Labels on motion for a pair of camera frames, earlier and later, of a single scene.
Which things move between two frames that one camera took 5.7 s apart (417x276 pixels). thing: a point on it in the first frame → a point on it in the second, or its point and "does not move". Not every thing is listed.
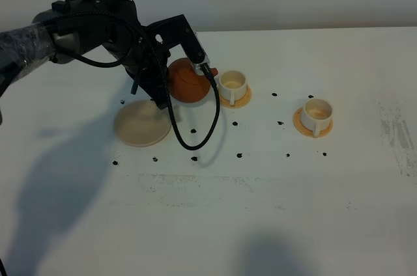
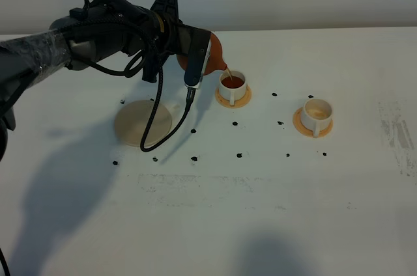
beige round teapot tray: x=142 y=124 does not move
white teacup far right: x=316 y=115 does not move
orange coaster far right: x=298 y=123 does not move
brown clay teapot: x=184 y=83 → x=215 y=61
